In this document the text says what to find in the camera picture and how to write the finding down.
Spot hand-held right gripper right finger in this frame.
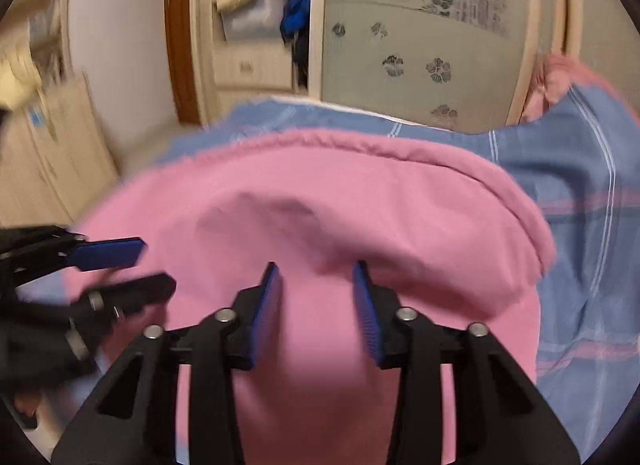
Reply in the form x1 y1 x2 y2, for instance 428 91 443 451
352 260 581 465

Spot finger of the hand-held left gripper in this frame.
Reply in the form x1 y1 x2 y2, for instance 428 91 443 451
65 237 148 273
75 272 177 321

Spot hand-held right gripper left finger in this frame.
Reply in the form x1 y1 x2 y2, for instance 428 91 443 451
50 261 283 465

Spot cream and pink hooded jacket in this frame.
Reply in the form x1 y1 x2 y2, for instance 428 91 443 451
65 129 558 465

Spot dark hanging clothes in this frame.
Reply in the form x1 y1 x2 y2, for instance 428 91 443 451
292 30 311 91

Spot light wooden cabinet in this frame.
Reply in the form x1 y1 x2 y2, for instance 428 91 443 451
0 72 121 228

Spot brown wooden door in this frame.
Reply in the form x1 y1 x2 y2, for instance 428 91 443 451
164 0 203 125

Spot light wooden bookshelf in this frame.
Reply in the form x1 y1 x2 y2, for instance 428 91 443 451
0 0 71 91

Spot blue plaid duvet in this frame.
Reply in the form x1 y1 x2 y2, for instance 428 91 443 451
155 82 640 461

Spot light wooden wardrobe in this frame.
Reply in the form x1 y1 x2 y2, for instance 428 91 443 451
192 0 640 128

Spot clear plastic storage box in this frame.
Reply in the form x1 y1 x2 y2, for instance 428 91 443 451
220 0 293 43

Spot frosted flower-print sliding door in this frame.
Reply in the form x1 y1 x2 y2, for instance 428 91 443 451
307 0 551 126

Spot bright blue cloth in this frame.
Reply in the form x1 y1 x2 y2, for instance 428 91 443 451
280 0 308 43

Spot pink quilt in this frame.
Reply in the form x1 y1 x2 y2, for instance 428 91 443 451
522 52 626 121

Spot plain frosted sliding door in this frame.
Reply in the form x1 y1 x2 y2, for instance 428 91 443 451
565 0 640 96

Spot wardrobe drawer with handle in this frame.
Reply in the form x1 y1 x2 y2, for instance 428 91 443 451
215 88 296 111
212 45 296 86

